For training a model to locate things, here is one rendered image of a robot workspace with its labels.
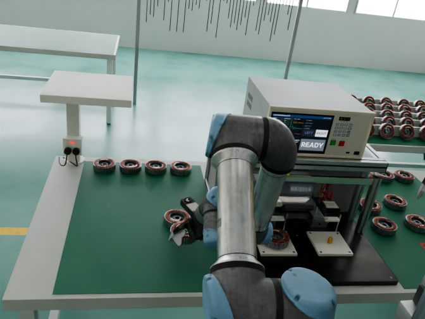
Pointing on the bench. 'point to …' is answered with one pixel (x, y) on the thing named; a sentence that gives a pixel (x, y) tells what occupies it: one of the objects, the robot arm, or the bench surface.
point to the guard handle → (297, 207)
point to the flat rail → (343, 180)
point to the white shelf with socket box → (76, 85)
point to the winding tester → (319, 96)
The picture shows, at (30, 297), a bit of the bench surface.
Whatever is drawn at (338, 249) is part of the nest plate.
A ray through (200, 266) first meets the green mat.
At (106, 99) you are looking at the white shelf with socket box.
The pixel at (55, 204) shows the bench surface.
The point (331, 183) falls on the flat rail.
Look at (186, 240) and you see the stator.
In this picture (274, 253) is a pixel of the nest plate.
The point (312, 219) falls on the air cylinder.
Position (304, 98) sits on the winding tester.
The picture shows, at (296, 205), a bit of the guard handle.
